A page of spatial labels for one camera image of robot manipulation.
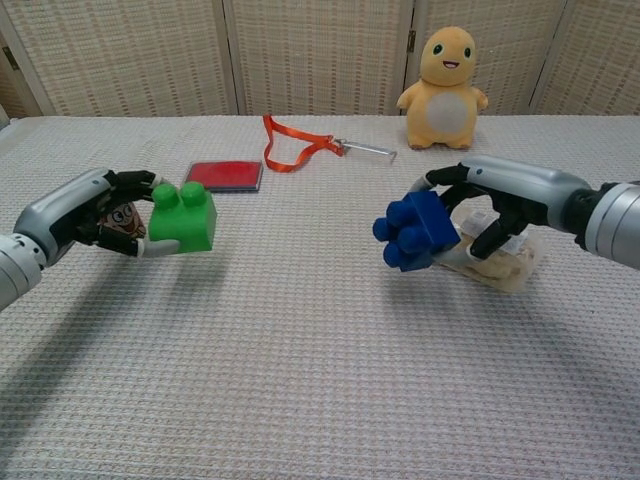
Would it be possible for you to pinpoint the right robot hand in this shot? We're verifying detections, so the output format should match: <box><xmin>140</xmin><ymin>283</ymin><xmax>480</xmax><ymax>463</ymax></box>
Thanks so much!
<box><xmin>408</xmin><ymin>154</ymin><xmax>594</xmax><ymax>266</ymax></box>

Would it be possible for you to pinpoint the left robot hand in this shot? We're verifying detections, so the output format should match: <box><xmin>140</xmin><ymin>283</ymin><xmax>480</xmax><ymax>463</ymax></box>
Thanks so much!
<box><xmin>13</xmin><ymin>168</ymin><xmax>181</xmax><ymax>268</ymax></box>

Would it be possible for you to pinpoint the blue toy block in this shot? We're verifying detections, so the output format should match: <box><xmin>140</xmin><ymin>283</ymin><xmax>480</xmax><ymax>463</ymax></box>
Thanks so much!
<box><xmin>372</xmin><ymin>189</ymin><xmax>461</xmax><ymax>274</ymax></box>

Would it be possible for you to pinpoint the green toy block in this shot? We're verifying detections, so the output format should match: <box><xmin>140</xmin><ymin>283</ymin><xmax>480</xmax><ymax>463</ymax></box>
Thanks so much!
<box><xmin>148</xmin><ymin>182</ymin><xmax>219</xmax><ymax>255</ymax></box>

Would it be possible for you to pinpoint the red cartoon soda can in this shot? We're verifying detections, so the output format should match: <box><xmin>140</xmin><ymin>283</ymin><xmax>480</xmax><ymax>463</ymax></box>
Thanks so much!
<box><xmin>99</xmin><ymin>199</ymin><xmax>148</xmax><ymax>241</ymax></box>

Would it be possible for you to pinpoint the clear bag of snacks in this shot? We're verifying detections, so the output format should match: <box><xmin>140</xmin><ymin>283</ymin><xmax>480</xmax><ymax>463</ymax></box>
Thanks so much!
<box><xmin>439</xmin><ymin>199</ymin><xmax>545</xmax><ymax>295</ymax></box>

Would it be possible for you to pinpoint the yellow plush dinosaur toy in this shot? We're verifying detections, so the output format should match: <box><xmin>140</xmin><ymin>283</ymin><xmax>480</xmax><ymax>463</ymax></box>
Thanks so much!
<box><xmin>396</xmin><ymin>26</ymin><xmax>490</xmax><ymax>151</ymax></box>

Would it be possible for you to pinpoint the wicker folding screen panel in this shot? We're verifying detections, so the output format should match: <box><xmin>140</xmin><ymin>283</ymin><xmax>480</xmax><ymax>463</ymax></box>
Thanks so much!
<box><xmin>0</xmin><ymin>0</ymin><xmax>51</xmax><ymax>119</ymax></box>
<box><xmin>529</xmin><ymin>0</ymin><xmax>640</xmax><ymax>117</ymax></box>
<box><xmin>0</xmin><ymin>0</ymin><xmax>239</xmax><ymax>119</ymax></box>
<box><xmin>222</xmin><ymin>0</ymin><xmax>419</xmax><ymax>117</ymax></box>
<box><xmin>412</xmin><ymin>0</ymin><xmax>569</xmax><ymax>117</ymax></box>

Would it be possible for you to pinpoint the red ink pad case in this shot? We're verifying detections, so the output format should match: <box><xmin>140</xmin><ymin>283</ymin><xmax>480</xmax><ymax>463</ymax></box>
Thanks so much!
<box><xmin>183</xmin><ymin>160</ymin><xmax>265</xmax><ymax>195</ymax></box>

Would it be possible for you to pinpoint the beige woven tablecloth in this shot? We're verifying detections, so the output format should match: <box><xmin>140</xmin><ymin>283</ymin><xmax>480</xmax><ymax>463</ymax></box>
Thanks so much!
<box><xmin>0</xmin><ymin>114</ymin><xmax>640</xmax><ymax>480</ymax></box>

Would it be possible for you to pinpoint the orange lanyard strap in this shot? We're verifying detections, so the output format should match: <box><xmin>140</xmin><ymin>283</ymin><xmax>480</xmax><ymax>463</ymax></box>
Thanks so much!
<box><xmin>262</xmin><ymin>114</ymin><xmax>346</xmax><ymax>175</ymax></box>

